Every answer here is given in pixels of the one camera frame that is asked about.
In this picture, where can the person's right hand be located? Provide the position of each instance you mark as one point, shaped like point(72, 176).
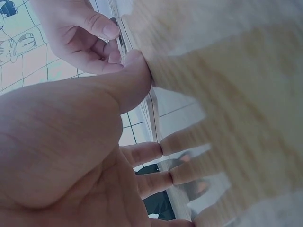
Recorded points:
point(71, 35)

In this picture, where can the person's left hand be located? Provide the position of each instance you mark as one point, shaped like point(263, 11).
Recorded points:
point(59, 146)

